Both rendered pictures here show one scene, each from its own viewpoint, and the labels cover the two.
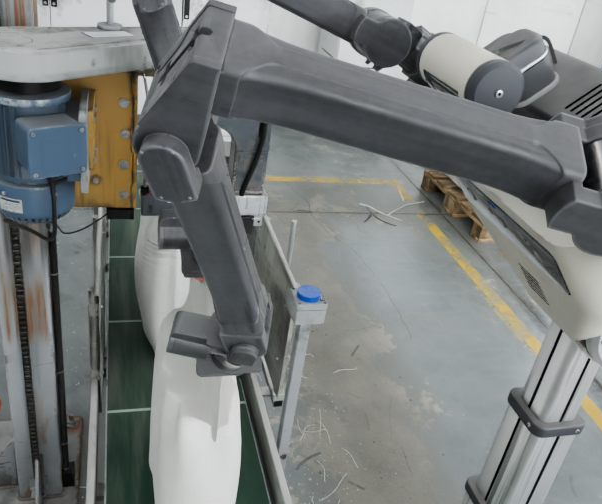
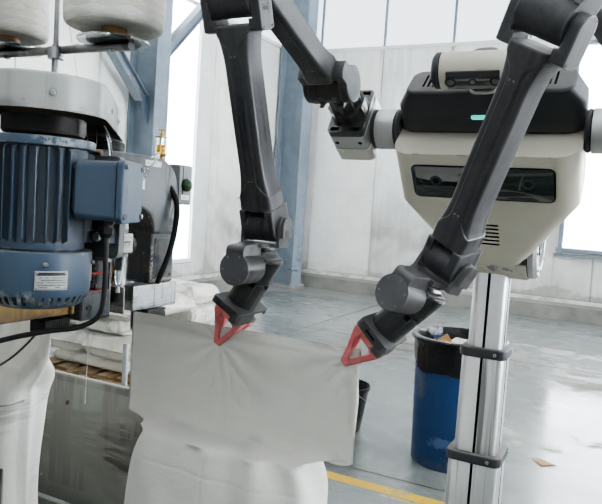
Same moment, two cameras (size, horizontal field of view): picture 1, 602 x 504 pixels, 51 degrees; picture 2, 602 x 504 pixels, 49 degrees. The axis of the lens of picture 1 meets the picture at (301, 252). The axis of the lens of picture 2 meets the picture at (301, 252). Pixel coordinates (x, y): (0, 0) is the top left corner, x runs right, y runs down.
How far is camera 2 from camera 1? 1.05 m
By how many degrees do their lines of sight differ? 49
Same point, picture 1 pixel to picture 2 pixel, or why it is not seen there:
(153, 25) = (252, 47)
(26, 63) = (96, 94)
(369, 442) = not seen: outside the picture
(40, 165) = (126, 206)
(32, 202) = (77, 272)
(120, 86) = not seen: hidden behind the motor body
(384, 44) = (352, 83)
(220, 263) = (508, 159)
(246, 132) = (161, 212)
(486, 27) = not seen: hidden behind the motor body
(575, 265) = (571, 168)
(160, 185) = (573, 53)
